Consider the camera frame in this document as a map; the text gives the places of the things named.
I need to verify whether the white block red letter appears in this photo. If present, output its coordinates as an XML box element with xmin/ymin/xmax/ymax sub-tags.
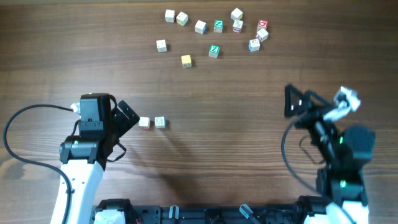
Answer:
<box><xmin>138</xmin><ymin>116</ymin><xmax>150</xmax><ymax>129</ymax></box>

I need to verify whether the white block faint drawing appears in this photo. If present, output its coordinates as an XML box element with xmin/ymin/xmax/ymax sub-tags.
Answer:
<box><xmin>154</xmin><ymin>116</ymin><xmax>167</xmax><ymax>129</ymax></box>

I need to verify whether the white block red drawing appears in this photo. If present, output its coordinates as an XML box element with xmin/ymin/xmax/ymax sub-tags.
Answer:
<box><xmin>233</xmin><ymin>19</ymin><xmax>243</xmax><ymax>33</ymax></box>

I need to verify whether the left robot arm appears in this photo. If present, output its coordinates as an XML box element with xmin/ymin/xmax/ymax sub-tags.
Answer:
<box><xmin>51</xmin><ymin>93</ymin><xmax>139</xmax><ymax>223</ymax></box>

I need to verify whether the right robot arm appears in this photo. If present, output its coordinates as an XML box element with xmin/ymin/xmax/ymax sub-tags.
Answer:
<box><xmin>281</xmin><ymin>85</ymin><xmax>376</xmax><ymax>223</ymax></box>

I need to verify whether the white block blue edge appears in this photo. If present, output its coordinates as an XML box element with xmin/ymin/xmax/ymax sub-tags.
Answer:
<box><xmin>248</xmin><ymin>39</ymin><xmax>261</xmax><ymax>52</ymax></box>

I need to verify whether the white block red edge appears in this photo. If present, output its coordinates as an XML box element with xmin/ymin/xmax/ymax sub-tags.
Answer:
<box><xmin>256</xmin><ymin>29</ymin><xmax>269</xmax><ymax>43</ymax></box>

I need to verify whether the white block dotted left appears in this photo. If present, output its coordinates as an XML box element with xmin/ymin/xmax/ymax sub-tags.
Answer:
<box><xmin>156</xmin><ymin>39</ymin><xmax>167</xmax><ymax>53</ymax></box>

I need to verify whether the yellow top block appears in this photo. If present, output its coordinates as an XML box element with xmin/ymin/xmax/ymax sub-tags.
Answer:
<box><xmin>181</xmin><ymin>55</ymin><xmax>192</xmax><ymax>68</ymax></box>

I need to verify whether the red O block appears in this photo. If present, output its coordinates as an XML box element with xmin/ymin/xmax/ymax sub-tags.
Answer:
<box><xmin>257</xmin><ymin>20</ymin><xmax>269</xmax><ymax>31</ymax></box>

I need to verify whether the green Z block lower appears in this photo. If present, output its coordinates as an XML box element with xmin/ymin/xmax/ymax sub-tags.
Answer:
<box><xmin>208</xmin><ymin>45</ymin><xmax>220</xmax><ymax>58</ymax></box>

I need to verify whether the green z block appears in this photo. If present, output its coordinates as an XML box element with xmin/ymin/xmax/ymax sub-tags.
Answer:
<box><xmin>213</xmin><ymin>20</ymin><xmax>223</xmax><ymax>33</ymax></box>
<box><xmin>208</xmin><ymin>45</ymin><xmax>220</xmax><ymax>58</ymax></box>

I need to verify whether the plain white block top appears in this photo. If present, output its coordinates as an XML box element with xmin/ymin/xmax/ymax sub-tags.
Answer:
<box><xmin>231</xmin><ymin>8</ymin><xmax>243</xmax><ymax>21</ymax></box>

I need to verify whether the green Z block upper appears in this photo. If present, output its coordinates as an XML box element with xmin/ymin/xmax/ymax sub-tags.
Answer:
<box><xmin>213</xmin><ymin>20</ymin><xmax>223</xmax><ymax>33</ymax></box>

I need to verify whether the plain white block top-left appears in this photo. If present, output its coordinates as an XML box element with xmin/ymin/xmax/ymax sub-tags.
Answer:
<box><xmin>165</xmin><ymin>9</ymin><xmax>175</xmax><ymax>23</ymax></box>

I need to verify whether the white block yellow side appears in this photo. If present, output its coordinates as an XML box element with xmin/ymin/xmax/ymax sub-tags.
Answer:
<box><xmin>176</xmin><ymin>11</ymin><xmax>188</xmax><ymax>26</ymax></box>

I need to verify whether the white block blue side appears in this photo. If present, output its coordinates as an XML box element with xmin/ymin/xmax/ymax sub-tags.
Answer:
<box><xmin>195</xmin><ymin>20</ymin><xmax>207</xmax><ymax>34</ymax></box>

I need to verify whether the right black cable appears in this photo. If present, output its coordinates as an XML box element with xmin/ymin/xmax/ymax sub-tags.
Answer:
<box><xmin>280</xmin><ymin>113</ymin><xmax>355</xmax><ymax>224</ymax></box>

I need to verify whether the black cable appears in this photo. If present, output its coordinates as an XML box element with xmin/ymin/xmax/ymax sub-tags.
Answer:
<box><xmin>2</xmin><ymin>104</ymin><xmax>75</xmax><ymax>224</ymax></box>
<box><xmin>280</xmin><ymin>113</ymin><xmax>355</xmax><ymax>224</ymax></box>

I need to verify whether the left black cable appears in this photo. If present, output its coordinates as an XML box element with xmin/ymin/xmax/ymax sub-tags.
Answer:
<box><xmin>2</xmin><ymin>104</ymin><xmax>75</xmax><ymax>224</ymax></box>

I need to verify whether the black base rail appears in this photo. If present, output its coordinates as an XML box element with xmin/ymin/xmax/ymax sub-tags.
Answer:
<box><xmin>89</xmin><ymin>198</ymin><xmax>307</xmax><ymax>224</ymax></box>

